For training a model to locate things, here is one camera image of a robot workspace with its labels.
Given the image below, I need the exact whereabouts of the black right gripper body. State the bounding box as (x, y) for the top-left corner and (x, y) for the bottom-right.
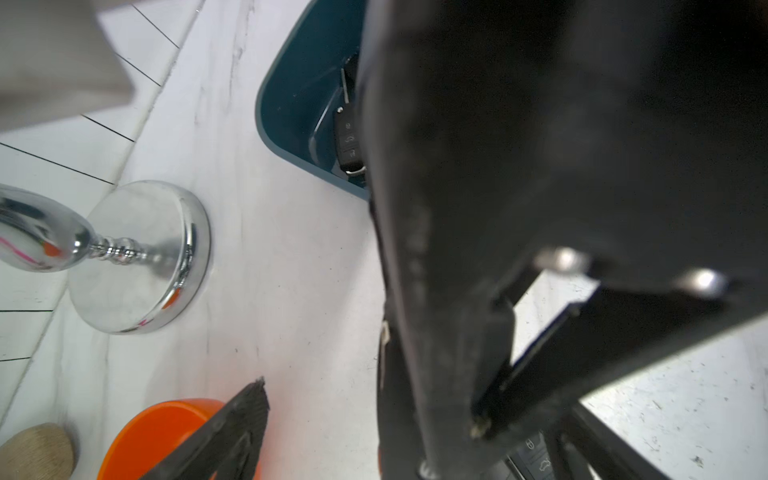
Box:
(359, 1), (767, 292)

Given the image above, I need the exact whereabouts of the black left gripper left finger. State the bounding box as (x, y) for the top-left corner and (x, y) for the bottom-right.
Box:
(142, 377), (270, 480)

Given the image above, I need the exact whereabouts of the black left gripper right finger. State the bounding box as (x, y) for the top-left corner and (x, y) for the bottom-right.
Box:
(557, 404), (668, 479)

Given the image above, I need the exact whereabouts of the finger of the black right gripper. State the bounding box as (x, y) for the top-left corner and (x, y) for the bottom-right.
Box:
(371, 179), (767, 479)

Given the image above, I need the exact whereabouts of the lone black flip key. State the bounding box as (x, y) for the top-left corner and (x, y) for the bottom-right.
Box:
(334, 53), (366, 178)

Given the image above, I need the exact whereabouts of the black flip key buttons up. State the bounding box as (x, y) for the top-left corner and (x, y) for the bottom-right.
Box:
(508, 433), (555, 480)

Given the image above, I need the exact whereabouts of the black VW flip key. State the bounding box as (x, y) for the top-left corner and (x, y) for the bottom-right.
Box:
(376, 319), (433, 479)

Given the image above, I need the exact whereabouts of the teal plastic storage box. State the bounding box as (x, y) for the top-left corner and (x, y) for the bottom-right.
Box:
(255, 1), (369, 200)

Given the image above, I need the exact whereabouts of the orange plastic bowl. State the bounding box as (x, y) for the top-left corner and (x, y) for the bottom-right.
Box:
(97, 398), (225, 480)

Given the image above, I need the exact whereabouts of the beige woven glasses case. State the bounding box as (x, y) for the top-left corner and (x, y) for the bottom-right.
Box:
(1, 423), (75, 480)

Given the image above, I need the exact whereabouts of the silver metal cup rack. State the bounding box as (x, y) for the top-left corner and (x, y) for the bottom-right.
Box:
(1, 180), (212, 335)

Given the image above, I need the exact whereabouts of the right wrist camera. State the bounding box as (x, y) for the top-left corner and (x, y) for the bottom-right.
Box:
(1, 1), (134, 132)

